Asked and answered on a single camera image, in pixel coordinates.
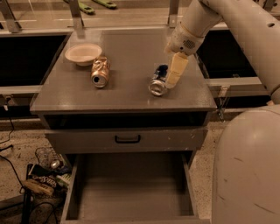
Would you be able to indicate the clear plastic bottle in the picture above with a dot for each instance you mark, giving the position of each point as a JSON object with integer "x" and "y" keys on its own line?
{"x": 48, "y": 158}

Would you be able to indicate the green snack bag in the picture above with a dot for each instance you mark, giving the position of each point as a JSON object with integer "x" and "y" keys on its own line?
{"x": 64, "y": 180}

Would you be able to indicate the green tool right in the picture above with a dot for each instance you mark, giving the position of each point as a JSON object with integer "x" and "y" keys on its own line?
{"x": 106, "y": 3}

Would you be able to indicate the crushed orange soda can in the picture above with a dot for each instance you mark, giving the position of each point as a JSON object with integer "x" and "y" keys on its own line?
{"x": 100, "y": 72}

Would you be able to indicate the blue pepsi can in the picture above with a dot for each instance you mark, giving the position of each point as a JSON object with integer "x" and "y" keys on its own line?
{"x": 157, "y": 83}

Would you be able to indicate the green tool left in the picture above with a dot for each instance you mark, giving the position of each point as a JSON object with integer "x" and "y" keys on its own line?
{"x": 84, "y": 8}

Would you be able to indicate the open grey middle drawer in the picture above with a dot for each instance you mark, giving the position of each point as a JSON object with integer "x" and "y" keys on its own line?
{"x": 131, "y": 188}

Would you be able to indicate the dark snack bag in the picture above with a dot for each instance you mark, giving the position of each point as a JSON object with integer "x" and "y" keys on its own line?
{"x": 45, "y": 176}

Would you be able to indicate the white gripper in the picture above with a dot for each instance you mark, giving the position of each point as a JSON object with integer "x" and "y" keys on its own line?
{"x": 183, "y": 41}

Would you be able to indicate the black drawer handle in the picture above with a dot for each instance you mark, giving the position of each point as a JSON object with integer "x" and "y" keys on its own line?
{"x": 128, "y": 139}

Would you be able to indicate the green tool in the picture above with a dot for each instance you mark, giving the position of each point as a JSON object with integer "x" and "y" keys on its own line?
{"x": 106, "y": 3}
{"x": 84, "y": 8}

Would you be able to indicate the white paper bowl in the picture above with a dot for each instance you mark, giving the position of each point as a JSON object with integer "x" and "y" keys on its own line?
{"x": 83, "y": 54}

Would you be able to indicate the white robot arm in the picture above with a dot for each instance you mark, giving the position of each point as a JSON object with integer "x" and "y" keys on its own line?
{"x": 246, "y": 167}

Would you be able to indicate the grey drawer cabinet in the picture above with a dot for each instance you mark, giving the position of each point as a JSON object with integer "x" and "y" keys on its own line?
{"x": 69, "y": 100}

